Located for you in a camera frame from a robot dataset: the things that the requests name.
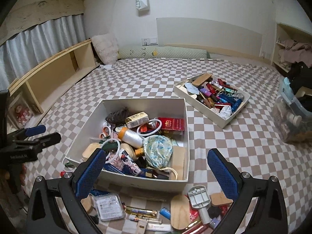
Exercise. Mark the large white shoe box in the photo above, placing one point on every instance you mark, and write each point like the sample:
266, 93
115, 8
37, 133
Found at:
146, 106

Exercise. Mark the blue lighter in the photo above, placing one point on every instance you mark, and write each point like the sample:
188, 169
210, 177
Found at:
165, 212

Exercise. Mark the pile of colourful lighters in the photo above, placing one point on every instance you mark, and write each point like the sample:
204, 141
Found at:
219, 95

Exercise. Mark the pink clothes pile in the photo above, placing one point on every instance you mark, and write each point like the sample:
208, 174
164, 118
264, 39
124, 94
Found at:
295, 52

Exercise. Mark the large wooden oval box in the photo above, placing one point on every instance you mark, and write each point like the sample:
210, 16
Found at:
180, 212

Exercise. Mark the framed picture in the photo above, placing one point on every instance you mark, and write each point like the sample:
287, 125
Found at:
20, 113

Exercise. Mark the checkered bed sheet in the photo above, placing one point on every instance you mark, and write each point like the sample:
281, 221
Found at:
231, 146

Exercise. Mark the grey plastic holder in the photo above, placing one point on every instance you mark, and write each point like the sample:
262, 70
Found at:
197, 196

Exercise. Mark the white headboard panel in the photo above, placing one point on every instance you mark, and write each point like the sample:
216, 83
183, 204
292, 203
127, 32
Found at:
207, 34

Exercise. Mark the green bolster pillow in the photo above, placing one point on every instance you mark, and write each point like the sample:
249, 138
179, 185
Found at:
170, 53

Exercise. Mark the pink tape rolls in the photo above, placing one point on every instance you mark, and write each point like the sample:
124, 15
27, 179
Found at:
106, 132

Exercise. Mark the wooden tag block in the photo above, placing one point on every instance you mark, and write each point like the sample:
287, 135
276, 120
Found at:
220, 199

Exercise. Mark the small wooden oval lid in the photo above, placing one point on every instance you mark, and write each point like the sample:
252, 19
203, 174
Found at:
87, 203

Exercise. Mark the small white cylinder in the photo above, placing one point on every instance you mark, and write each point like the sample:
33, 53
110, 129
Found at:
204, 217

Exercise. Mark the white wall socket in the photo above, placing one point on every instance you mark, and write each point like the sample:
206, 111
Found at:
263, 53
149, 41

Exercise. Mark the shallow white box lid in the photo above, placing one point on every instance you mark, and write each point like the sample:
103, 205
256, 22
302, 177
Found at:
207, 113

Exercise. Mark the beige drawn valance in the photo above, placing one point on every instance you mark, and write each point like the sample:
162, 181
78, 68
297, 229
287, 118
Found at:
43, 11

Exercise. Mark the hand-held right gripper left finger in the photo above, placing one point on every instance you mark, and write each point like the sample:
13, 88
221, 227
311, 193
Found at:
90, 173

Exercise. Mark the blue cartoon printed box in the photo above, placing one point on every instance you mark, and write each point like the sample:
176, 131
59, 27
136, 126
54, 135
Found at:
124, 164

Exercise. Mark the white paper scrap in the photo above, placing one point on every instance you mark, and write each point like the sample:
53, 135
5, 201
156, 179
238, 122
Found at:
106, 66

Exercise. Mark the wooden closet shelf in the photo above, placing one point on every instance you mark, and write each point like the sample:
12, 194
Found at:
280, 33

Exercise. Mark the black bag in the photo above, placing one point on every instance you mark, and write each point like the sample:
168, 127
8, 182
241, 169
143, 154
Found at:
301, 78

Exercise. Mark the green clothespin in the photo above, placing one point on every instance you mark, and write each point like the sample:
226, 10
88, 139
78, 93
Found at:
69, 165

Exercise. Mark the floral fabric pouch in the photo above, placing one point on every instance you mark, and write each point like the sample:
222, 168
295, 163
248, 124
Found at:
157, 151

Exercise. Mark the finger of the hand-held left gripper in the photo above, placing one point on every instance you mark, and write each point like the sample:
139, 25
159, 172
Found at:
36, 130
50, 139

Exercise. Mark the red pen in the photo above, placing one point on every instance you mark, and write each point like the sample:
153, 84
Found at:
196, 229

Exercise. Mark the red cigarette box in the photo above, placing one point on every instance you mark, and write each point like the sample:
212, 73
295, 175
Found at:
170, 125

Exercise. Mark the white fluffy pillow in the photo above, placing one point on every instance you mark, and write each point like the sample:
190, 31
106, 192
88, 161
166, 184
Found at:
104, 48

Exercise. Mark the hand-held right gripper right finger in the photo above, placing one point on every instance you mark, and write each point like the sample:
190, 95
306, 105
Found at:
221, 173

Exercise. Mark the brown hair claw clip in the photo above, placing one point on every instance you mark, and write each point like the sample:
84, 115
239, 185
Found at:
117, 115

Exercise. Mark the clear plastic case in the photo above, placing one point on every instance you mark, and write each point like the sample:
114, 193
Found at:
109, 207

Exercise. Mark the yellow tissue pack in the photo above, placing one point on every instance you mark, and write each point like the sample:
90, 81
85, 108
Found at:
136, 120

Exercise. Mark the wooden bedside shelf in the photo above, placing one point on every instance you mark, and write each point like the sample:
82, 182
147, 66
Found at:
51, 78

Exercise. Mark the clear plastic storage bin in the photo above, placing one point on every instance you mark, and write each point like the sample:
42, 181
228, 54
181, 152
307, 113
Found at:
290, 126

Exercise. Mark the long white matchbox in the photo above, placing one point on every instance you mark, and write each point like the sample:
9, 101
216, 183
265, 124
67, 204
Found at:
142, 228

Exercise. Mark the grey-blue curtain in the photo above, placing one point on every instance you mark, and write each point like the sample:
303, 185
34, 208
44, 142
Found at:
43, 39

